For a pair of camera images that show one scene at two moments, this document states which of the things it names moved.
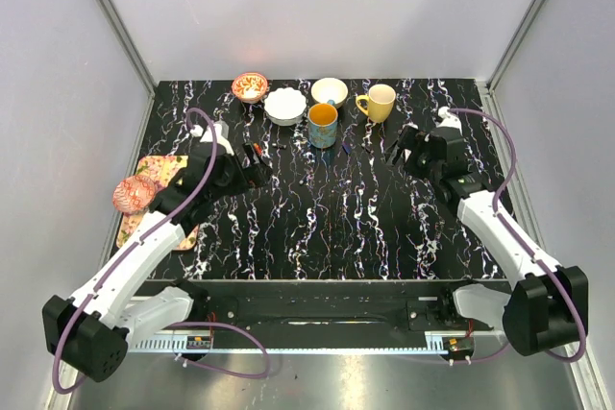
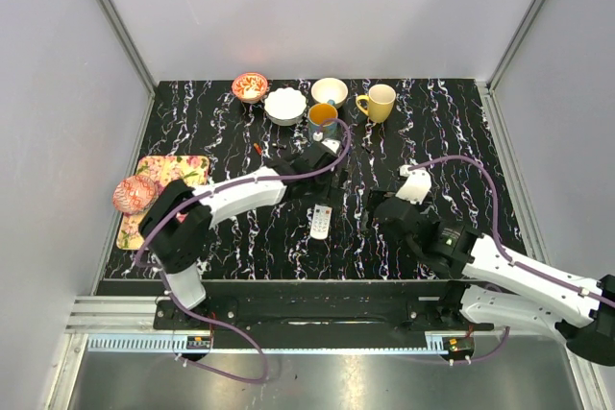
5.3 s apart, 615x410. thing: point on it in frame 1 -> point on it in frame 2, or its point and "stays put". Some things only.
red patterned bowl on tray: [135, 194] stays put
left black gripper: [250, 178] -> [325, 194]
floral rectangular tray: [161, 170] stays put
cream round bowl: [328, 88] stays put
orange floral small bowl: [249, 86] stays put
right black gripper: [414, 140] -> [374, 196]
